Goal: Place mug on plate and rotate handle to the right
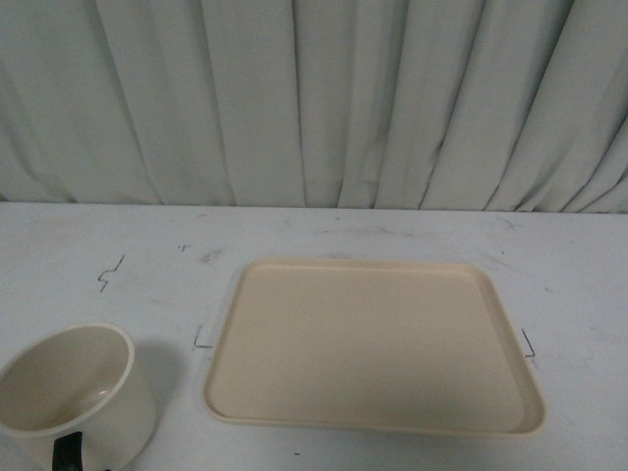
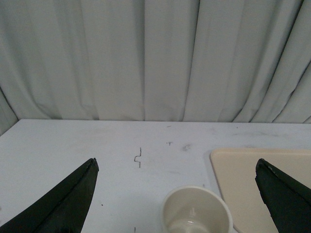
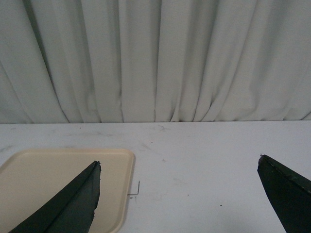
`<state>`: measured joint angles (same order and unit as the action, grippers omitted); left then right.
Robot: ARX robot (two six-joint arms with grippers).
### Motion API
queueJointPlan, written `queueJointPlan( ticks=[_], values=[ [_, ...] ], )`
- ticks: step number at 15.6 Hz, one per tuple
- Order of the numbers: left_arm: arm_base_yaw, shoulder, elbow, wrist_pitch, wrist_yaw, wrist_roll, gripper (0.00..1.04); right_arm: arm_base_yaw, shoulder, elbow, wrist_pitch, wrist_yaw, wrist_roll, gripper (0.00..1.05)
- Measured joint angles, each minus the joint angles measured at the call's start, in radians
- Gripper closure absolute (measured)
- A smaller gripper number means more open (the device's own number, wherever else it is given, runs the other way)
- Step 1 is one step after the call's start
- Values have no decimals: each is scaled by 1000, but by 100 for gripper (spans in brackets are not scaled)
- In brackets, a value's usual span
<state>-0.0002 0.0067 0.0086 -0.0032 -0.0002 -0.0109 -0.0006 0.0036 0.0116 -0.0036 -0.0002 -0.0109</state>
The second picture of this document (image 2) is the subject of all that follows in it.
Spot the cream ceramic mug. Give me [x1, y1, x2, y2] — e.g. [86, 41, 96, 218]
[160, 185, 233, 233]

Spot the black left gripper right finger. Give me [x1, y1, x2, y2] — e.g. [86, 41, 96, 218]
[255, 158, 311, 233]

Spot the white curtain backdrop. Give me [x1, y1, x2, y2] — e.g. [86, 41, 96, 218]
[0, 0, 311, 133]

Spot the cream square plate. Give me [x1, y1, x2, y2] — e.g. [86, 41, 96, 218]
[210, 148, 311, 233]

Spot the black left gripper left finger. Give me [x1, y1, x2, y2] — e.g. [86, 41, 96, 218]
[0, 158, 99, 233]

